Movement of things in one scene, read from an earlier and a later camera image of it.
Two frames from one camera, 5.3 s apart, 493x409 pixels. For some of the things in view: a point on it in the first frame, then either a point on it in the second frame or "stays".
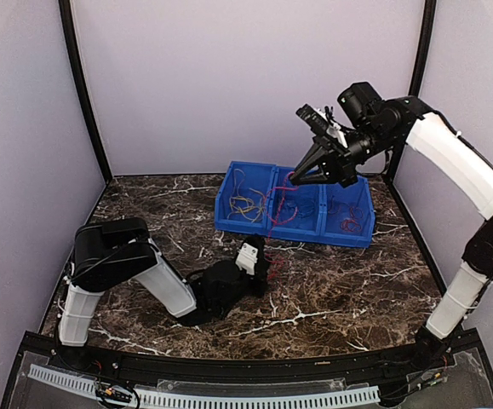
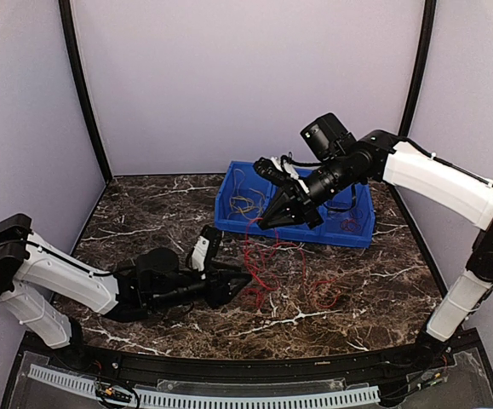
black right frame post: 419,68 stays
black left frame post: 74,54 stays
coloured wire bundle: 273,204 to 304,268
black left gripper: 260,270 to 220,280
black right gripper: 338,164 to 295,215
